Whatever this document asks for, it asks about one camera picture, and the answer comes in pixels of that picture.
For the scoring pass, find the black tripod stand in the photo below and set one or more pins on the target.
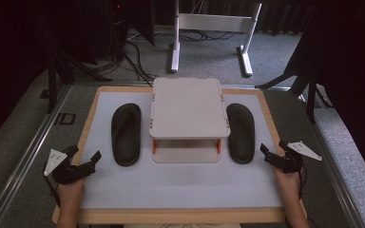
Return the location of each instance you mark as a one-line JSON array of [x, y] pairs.
[[310, 95], [52, 85]]

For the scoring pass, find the white two-tier shoe rack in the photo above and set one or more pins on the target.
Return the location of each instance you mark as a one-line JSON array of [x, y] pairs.
[[188, 109]]

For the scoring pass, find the person's left hand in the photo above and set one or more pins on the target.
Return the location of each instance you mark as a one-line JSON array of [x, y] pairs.
[[69, 191]]

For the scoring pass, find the metal floor rail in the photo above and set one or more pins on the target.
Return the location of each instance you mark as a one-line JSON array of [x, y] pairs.
[[25, 158], [332, 167]]

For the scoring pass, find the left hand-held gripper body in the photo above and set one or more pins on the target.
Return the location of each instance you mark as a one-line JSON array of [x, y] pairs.
[[68, 172]]

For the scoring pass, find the person's right hand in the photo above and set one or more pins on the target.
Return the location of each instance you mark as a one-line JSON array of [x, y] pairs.
[[286, 183]]

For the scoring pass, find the black computer tower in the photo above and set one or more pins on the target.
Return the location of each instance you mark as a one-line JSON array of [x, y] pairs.
[[118, 28]]

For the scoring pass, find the white metal desk frame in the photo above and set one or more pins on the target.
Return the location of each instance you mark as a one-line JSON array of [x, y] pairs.
[[214, 22]]

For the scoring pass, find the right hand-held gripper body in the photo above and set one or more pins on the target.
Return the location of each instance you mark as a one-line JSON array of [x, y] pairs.
[[290, 161]]

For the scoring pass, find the black slipper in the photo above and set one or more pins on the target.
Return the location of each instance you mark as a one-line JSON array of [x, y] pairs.
[[126, 134], [240, 133]]

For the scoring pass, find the black curtain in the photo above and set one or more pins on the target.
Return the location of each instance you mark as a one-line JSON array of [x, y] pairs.
[[351, 79], [9, 63]]

